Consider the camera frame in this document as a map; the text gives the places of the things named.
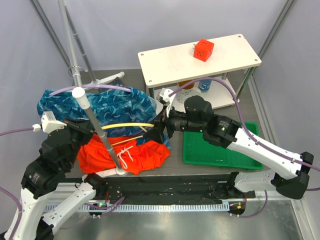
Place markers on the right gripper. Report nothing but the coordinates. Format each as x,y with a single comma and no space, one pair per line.
161,120

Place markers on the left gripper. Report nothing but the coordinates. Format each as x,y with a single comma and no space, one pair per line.
84,126

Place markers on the yellow clothes hanger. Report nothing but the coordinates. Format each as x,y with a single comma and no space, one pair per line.
128,124

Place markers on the orange shorts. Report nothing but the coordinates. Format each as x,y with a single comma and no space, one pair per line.
134,157

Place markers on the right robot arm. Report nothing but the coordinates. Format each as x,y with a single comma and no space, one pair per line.
288,172

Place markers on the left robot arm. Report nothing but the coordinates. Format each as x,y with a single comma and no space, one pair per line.
58,154

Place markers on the blue patterned shorts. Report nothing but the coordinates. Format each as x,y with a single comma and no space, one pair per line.
110,107

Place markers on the purple clothes hanger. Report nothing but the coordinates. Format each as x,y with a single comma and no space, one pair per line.
91,86

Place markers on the green plastic tray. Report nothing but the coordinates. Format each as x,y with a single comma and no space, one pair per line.
197,151

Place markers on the white patterned mug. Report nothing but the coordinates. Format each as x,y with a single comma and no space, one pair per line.
187,92

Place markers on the dark blue book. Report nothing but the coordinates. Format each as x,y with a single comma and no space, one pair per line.
117,82

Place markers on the blue cup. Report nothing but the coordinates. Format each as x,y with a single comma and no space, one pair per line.
204,85

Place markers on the white two-tier shelf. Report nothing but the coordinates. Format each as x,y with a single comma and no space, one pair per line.
165,67

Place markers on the red cube power socket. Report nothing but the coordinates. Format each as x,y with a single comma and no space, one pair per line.
203,50

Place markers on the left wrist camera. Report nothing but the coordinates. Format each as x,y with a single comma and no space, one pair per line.
49,123

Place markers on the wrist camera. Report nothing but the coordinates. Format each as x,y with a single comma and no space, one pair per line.
49,123
166,98

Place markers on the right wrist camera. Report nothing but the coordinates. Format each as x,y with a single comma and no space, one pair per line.
166,98

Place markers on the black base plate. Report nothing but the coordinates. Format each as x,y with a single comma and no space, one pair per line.
170,190

